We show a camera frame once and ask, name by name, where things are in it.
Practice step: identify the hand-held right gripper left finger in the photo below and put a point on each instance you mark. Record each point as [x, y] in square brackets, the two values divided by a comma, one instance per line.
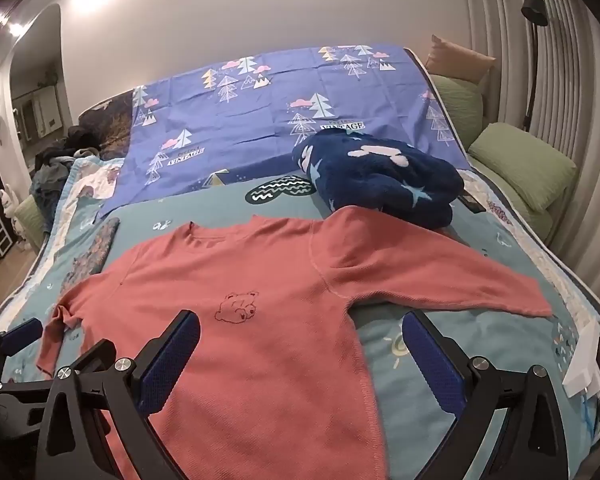
[170, 360]

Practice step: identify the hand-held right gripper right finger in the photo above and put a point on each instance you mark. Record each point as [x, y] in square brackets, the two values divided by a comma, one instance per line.
[430, 365]

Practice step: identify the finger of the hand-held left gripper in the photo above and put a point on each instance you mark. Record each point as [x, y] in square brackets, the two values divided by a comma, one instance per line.
[22, 335]

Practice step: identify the pink bear-print sweater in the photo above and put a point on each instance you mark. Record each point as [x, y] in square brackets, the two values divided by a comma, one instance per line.
[260, 360]

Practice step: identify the pile of dark clothes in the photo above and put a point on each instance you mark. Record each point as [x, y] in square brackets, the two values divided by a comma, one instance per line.
[55, 165]

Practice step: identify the light green cushion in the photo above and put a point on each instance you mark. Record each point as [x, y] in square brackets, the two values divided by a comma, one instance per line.
[30, 225]

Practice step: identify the white rabbit toy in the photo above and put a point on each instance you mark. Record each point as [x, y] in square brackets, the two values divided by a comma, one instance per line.
[9, 202]

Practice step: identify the white box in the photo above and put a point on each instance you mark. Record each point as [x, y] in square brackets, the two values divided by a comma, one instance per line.
[582, 365]

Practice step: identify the teal printed quilt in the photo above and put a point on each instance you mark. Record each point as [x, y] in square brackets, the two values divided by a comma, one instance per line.
[220, 205]

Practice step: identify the navy star fleece blanket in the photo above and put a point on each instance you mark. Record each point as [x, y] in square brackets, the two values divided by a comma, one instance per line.
[380, 180]

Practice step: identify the large green pillow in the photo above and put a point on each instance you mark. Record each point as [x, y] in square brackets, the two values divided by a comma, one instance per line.
[522, 165]

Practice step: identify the brown blanket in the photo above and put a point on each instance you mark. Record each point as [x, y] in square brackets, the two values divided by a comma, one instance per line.
[112, 130]

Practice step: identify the small green pillow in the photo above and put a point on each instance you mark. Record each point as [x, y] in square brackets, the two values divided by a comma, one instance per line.
[455, 105]

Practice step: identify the blue tree-print sheet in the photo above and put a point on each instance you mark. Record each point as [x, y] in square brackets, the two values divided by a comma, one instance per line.
[260, 110]

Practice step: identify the beige pillow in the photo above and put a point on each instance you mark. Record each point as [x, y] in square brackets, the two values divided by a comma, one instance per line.
[457, 57]

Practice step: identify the black floor lamp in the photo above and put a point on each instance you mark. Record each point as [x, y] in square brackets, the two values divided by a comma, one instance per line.
[534, 10]

